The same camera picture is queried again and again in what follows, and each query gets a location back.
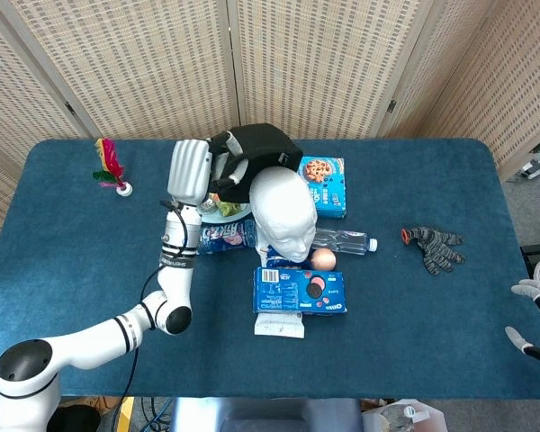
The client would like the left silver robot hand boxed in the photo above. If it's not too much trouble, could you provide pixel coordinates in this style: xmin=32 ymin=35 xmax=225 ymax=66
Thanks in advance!
xmin=166 ymin=130 xmax=253 ymax=203

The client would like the black baseball cap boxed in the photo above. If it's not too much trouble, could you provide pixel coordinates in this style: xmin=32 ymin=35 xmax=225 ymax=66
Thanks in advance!
xmin=209 ymin=122 xmax=304 ymax=203

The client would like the blue label drink bottle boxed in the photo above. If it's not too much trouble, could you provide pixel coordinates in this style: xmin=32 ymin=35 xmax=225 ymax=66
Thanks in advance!
xmin=197 ymin=219 xmax=258 ymax=257

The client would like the clear plastic water bottle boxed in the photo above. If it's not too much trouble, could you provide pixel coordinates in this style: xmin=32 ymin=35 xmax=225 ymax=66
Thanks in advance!
xmin=312 ymin=228 xmax=379 ymax=256

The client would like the black box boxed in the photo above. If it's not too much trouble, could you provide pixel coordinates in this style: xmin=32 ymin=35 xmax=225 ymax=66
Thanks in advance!
xmin=520 ymin=242 xmax=540 ymax=267

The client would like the green snack packet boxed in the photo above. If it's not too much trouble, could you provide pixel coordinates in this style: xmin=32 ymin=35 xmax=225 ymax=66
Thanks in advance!
xmin=213 ymin=195 xmax=249 ymax=218

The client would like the light blue plastic basin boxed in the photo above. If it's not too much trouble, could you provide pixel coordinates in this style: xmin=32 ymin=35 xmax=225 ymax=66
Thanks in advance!
xmin=196 ymin=197 xmax=256 ymax=225

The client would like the colourful feather shuttlecock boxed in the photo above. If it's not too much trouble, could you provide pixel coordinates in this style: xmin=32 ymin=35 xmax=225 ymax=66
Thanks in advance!
xmin=92 ymin=138 xmax=134 ymax=197

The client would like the white foam mannequin head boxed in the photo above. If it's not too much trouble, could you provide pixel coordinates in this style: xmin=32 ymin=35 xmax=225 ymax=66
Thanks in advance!
xmin=248 ymin=166 xmax=319 ymax=264

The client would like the grey knit work glove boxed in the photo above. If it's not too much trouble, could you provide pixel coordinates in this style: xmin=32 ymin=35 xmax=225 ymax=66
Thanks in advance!
xmin=400 ymin=226 xmax=466 ymax=276

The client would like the blue white snack pack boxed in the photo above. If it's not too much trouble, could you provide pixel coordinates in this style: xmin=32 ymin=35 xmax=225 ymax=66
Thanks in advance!
xmin=265 ymin=256 xmax=301 ymax=272

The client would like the blue chocolate chip cookie box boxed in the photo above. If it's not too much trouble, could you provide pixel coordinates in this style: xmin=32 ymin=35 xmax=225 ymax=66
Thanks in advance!
xmin=298 ymin=156 xmax=347 ymax=221

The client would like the blue felt table cover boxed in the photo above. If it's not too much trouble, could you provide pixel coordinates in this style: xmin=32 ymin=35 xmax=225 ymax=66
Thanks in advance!
xmin=0 ymin=137 xmax=540 ymax=400

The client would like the woven folding screen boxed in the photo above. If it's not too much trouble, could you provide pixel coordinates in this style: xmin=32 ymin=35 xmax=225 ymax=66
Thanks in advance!
xmin=0 ymin=0 xmax=540 ymax=260

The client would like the blue Oreo box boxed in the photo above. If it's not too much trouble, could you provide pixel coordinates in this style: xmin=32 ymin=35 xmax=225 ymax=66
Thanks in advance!
xmin=252 ymin=266 xmax=347 ymax=316

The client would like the white snack packet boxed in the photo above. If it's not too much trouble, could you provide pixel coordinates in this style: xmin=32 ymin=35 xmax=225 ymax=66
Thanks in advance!
xmin=253 ymin=312 xmax=306 ymax=338

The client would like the clear plastic container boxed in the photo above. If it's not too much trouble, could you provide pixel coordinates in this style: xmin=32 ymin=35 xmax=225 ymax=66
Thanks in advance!
xmin=364 ymin=399 xmax=447 ymax=432

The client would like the grey robot torso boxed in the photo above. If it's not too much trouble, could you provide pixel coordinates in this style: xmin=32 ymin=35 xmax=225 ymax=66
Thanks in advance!
xmin=170 ymin=397 xmax=364 ymax=432

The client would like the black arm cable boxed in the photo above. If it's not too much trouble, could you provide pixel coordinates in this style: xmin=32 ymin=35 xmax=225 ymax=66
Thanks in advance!
xmin=111 ymin=200 xmax=191 ymax=432

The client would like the blue floor cable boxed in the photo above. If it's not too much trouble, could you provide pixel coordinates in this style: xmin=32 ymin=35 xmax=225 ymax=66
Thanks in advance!
xmin=139 ymin=397 xmax=175 ymax=432

